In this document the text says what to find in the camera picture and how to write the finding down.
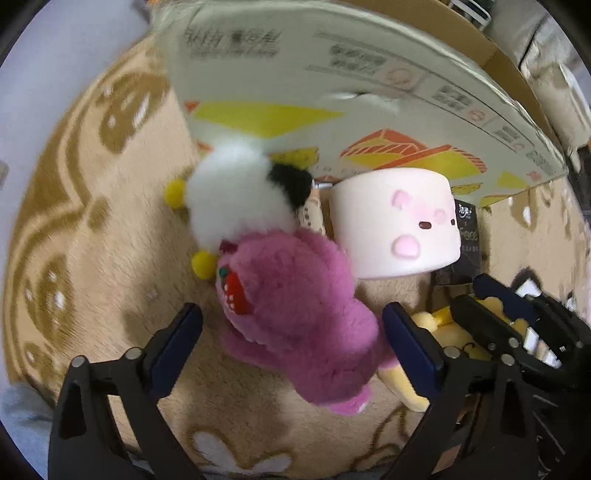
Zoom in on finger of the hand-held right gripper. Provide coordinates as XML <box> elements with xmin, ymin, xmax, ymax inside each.
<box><xmin>450</xmin><ymin>294</ymin><xmax>525</xmax><ymax>357</ymax></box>
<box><xmin>472</xmin><ymin>273</ymin><xmax>557</xmax><ymax>326</ymax></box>

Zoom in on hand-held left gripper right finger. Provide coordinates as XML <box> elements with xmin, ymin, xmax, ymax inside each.
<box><xmin>382</xmin><ymin>302</ymin><xmax>546</xmax><ymax>480</ymax></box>

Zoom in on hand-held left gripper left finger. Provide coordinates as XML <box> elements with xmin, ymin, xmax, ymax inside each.
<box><xmin>48</xmin><ymin>302</ymin><xmax>204</xmax><ymax>480</ymax></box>

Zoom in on yellow plush toy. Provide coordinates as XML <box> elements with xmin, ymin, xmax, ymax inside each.
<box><xmin>378</xmin><ymin>298</ymin><xmax>514</xmax><ymax>412</ymax></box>

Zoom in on pink plush bear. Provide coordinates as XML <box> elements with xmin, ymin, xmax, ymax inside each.
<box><xmin>216</xmin><ymin>228</ymin><xmax>398</xmax><ymax>417</ymax></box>

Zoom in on beige spotted soft toy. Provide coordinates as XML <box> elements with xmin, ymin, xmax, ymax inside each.
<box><xmin>297</xmin><ymin>195</ymin><xmax>327</xmax><ymax>237</ymax></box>

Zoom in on black packet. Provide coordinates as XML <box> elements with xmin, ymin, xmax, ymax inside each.
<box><xmin>433</xmin><ymin>198</ymin><xmax>484</xmax><ymax>288</ymax></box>

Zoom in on white pink-cheeked squishy toy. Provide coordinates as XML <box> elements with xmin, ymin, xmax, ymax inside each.
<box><xmin>329</xmin><ymin>167</ymin><xmax>463</xmax><ymax>280</ymax></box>

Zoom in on beige patterned blanket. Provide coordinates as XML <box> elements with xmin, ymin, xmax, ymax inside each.
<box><xmin>2</xmin><ymin>32</ymin><xmax>591</xmax><ymax>477</ymax></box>

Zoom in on white fluffy plush toy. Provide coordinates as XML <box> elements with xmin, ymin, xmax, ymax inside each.
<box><xmin>165</xmin><ymin>141</ymin><xmax>315</xmax><ymax>280</ymax></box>

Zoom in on blue grey cloth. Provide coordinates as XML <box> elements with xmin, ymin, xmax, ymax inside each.
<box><xmin>0</xmin><ymin>382</ymin><xmax>57</xmax><ymax>464</ymax></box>

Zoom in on white upholstered furniture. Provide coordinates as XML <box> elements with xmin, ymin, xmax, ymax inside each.
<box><xmin>521</xmin><ymin>16</ymin><xmax>591</xmax><ymax>160</ymax></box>

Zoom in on white printed cardboard box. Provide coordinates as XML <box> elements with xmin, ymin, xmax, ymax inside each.
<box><xmin>154</xmin><ymin>0</ymin><xmax>570</xmax><ymax>209</ymax></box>

